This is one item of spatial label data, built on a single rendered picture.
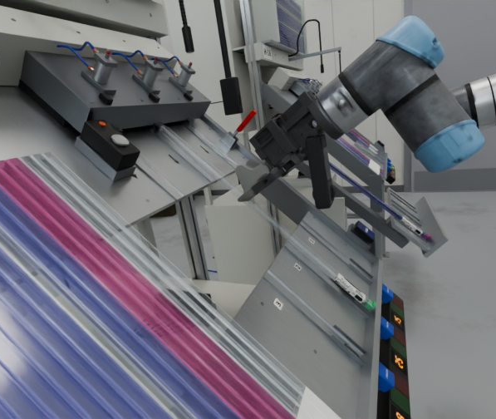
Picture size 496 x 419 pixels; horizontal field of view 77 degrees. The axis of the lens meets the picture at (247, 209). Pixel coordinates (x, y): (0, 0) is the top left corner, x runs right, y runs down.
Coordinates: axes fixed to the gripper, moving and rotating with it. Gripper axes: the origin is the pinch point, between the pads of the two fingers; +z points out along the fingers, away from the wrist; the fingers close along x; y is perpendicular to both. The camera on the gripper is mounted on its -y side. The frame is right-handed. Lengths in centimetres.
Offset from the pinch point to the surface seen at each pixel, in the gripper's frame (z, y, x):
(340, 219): 2.4, -21.9, -40.8
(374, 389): -6.9, -29.6, 16.8
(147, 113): 3.1, 22.7, 4.3
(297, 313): -2.0, -17.9, 12.9
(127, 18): 2.2, 46.6, -10.7
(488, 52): -107, -27, -320
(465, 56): -93, -17, -321
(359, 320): -4.3, -28.2, 3.1
